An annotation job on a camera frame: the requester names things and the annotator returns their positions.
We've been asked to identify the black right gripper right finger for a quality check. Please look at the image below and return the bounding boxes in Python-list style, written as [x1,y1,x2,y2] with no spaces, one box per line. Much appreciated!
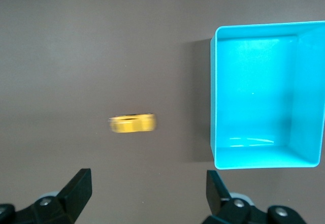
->
[203,170,304,224]

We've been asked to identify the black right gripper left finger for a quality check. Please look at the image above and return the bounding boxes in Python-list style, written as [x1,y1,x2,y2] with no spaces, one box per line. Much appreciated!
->
[0,168,92,224]

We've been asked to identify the yellow beetle toy car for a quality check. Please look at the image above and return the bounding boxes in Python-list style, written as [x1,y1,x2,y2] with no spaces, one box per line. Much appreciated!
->
[108,113,157,134]

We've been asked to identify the teal plastic bin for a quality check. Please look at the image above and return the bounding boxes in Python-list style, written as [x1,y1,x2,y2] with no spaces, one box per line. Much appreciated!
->
[209,20,325,170]

